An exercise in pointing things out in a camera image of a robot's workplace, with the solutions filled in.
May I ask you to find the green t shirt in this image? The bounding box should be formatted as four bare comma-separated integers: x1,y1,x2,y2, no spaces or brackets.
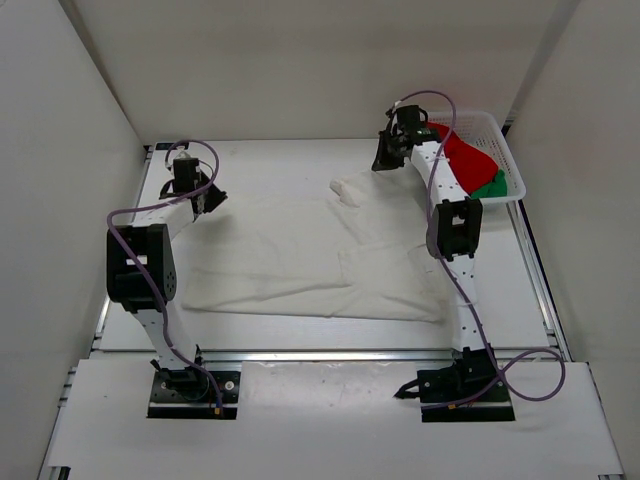
470,169,508,199

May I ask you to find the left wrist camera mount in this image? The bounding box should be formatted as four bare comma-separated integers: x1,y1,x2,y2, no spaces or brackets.
173,147,192,163

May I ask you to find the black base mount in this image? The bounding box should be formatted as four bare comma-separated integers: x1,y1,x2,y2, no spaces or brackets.
147,360,241,420
394,347,515,423

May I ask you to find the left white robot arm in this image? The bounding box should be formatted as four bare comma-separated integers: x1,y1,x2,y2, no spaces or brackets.
106,155,227,400

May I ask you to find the red t shirt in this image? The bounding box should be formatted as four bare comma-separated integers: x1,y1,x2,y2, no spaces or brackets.
444,132,499,196

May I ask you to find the white t shirt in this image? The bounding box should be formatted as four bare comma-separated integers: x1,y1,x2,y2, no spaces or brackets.
181,166,447,323

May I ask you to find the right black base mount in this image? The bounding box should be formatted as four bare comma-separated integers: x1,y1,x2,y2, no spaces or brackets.
394,347,515,423

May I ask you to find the white plastic basket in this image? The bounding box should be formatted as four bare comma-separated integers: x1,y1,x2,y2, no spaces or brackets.
454,111,526,213

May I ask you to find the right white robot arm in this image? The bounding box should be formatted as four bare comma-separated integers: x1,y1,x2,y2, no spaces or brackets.
372,104,491,358

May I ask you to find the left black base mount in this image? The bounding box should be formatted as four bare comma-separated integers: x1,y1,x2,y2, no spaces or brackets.
147,360,241,420

